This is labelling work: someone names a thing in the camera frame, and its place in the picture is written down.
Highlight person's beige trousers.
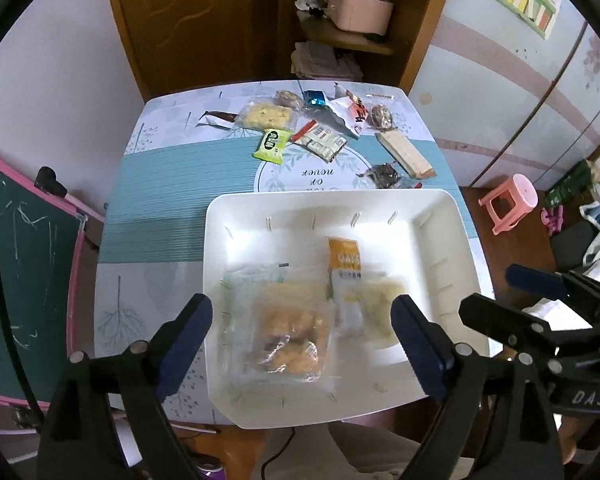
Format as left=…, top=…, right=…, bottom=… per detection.
left=265, top=420, right=431, bottom=480

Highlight folded cloths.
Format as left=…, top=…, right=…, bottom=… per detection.
left=291, top=40, right=366, bottom=82

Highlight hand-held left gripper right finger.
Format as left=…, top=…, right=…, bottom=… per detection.
left=390, top=294, right=566, bottom=480

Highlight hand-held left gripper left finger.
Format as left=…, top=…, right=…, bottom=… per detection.
left=39, top=294, right=216, bottom=480

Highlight black clamp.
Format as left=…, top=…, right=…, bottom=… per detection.
left=34, top=166, right=68, bottom=197

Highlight pale wardrobe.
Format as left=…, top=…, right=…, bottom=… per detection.
left=407, top=0, right=600, bottom=196

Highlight white checked pillow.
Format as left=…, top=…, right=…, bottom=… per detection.
left=522, top=297, right=596, bottom=331

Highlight red and white snack packet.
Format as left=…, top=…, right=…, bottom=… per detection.
left=294, top=125, right=348, bottom=162

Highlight green snack packet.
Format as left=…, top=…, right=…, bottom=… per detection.
left=252, top=129, right=288, bottom=163

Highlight dark red snack packet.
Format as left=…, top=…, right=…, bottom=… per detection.
left=196, top=110, right=238, bottom=128

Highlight orange and white snack packet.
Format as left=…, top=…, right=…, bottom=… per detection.
left=326, top=236, right=366, bottom=336

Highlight clear nut snack packet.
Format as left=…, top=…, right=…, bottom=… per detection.
left=275, top=90, right=306, bottom=110

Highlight green bag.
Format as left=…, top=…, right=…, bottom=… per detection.
left=545, top=160, right=600, bottom=208

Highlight pink plastic stool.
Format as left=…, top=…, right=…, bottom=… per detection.
left=477, top=173, right=539, bottom=235

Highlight brown wooden shelf cabinet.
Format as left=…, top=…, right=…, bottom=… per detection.
left=275, top=0, right=461, bottom=93

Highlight white plastic tray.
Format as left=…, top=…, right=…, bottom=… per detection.
left=203, top=188, right=491, bottom=429

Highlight yellow cracker packet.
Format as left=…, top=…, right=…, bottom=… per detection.
left=235, top=101, right=300, bottom=133

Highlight black cable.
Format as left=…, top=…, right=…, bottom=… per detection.
left=259, top=427, right=301, bottom=480

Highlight green chalkboard pink frame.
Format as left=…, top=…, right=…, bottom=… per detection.
left=0, top=145, right=106, bottom=411

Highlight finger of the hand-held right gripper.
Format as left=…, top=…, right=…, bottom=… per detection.
left=505, top=263, right=600, bottom=311
left=458, top=293, right=596, bottom=361

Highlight pale yellow puffed snack packet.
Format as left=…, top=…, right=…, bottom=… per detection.
left=360, top=280, right=411, bottom=351

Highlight long wafer packet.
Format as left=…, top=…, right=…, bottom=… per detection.
left=375, top=130, right=437, bottom=180

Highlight red stick snack packet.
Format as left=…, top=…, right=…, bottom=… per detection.
left=289, top=119, right=318, bottom=142

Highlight small toys cluster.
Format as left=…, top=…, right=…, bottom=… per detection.
left=294, top=0, right=331, bottom=16

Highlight white printed snack packet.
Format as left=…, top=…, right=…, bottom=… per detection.
left=310, top=87, right=373, bottom=140

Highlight brown wooden door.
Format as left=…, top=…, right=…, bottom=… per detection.
left=102, top=0, right=281, bottom=103

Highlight brown round snack packet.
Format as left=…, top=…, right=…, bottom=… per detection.
left=367, top=104, right=396, bottom=131

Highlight clear packet of fried snacks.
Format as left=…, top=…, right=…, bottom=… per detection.
left=220, top=265, right=338, bottom=386

